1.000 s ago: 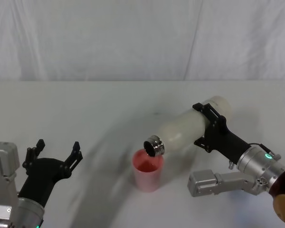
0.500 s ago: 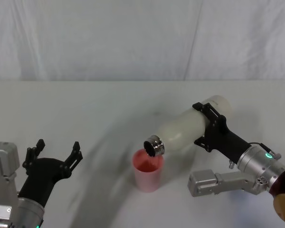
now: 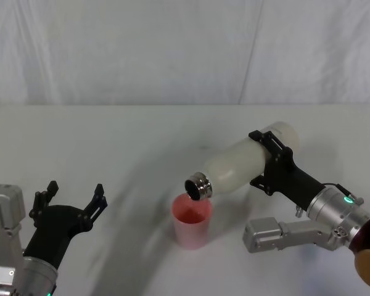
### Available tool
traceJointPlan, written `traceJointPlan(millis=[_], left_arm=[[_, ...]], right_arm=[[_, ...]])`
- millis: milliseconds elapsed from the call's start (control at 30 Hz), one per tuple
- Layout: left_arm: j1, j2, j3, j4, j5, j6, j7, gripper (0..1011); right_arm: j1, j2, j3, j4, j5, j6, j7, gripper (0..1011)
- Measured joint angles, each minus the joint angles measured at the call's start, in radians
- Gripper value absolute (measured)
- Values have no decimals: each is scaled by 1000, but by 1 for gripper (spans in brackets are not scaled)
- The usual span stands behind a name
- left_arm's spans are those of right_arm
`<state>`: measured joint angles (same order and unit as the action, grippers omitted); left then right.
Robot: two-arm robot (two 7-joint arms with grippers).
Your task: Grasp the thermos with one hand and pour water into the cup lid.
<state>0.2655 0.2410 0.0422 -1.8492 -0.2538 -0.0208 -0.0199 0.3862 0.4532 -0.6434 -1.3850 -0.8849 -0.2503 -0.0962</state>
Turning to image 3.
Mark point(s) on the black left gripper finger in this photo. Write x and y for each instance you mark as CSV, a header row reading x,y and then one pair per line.
x,y
95,205
42,198

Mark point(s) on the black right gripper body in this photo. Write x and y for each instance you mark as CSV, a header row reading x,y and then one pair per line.
x,y
291,179

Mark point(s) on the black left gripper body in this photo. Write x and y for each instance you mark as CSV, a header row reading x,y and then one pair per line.
x,y
54,225

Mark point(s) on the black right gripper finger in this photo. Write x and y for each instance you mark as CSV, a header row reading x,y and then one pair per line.
x,y
272,142
261,183

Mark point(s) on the cream vacuum bottle steel neck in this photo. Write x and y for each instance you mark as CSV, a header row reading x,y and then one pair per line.
x,y
234,160

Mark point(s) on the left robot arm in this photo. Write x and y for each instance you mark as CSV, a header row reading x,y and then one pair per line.
x,y
6,246

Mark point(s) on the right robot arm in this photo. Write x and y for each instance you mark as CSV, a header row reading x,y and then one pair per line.
x,y
336,212

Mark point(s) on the white table cloth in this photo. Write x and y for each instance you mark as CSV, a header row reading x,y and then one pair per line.
x,y
111,148

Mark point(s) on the pink cup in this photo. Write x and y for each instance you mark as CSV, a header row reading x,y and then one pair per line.
x,y
191,231

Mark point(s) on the white curtain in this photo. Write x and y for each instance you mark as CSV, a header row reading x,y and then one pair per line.
x,y
142,52

